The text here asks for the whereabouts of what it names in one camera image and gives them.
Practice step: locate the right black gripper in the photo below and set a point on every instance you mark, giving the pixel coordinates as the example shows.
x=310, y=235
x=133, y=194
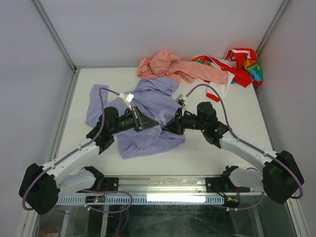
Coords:
x=176, y=125

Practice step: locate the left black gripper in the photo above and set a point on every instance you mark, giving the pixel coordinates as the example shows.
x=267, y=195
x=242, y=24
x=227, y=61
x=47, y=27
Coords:
x=141, y=121

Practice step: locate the lavender zip jacket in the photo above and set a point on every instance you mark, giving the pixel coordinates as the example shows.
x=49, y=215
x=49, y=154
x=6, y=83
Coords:
x=153, y=99

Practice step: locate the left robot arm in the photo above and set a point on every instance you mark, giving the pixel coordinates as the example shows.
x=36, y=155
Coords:
x=43, y=185

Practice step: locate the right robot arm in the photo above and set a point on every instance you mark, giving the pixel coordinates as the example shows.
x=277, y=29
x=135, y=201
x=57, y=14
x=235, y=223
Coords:
x=275, y=174

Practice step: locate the pink garment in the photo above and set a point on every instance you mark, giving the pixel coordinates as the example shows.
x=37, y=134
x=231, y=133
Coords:
x=164, y=64

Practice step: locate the red white colourful garment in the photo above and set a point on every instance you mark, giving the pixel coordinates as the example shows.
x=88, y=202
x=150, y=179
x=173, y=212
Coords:
x=238, y=66

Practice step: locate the small electronics board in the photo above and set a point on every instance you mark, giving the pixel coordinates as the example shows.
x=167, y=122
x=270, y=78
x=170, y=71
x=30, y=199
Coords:
x=94, y=199

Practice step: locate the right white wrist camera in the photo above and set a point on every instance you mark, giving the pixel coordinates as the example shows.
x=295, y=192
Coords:
x=182, y=100

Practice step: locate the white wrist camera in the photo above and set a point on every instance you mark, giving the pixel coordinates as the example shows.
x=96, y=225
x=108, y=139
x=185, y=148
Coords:
x=182, y=100
x=127, y=98

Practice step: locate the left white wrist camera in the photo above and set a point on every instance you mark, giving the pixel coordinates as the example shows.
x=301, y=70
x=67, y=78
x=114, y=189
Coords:
x=127, y=98

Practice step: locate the aluminium mounting rail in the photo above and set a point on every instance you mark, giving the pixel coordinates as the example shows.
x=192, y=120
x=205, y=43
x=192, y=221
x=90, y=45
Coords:
x=160, y=184

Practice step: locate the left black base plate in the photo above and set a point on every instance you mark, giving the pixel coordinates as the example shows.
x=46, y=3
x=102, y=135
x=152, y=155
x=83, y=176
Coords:
x=108, y=184

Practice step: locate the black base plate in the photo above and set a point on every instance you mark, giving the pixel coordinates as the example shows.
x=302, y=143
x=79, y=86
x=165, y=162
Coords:
x=108, y=184
x=219, y=184

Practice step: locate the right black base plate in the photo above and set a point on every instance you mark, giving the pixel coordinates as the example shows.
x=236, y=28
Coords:
x=219, y=184

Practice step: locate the blue slotted cable duct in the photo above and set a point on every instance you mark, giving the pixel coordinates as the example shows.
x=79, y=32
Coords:
x=150, y=199

